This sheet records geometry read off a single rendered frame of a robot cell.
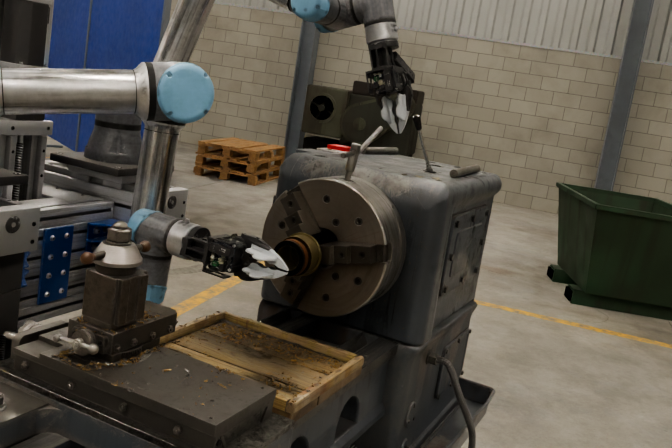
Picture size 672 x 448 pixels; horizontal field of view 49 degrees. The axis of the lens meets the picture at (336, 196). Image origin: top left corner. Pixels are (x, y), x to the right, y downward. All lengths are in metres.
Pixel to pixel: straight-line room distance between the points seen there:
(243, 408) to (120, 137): 1.00
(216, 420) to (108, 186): 0.99
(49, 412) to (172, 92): 0.62
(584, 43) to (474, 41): 1.60
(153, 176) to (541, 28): 10.22
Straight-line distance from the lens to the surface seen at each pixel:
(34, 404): 1.23
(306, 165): 1.84
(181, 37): 2.00
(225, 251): 1.41
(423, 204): 1.70
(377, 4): 1.74
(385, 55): 1.72
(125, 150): 1.93
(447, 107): 11.57
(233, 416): 1.09
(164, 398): 1.11
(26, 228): 1.55
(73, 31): 8.91
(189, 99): 1.46
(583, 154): 11.50
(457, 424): 2.23
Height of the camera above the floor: 1.45
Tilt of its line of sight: 9 degrees down
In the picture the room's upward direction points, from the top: 9 degrees clockwise
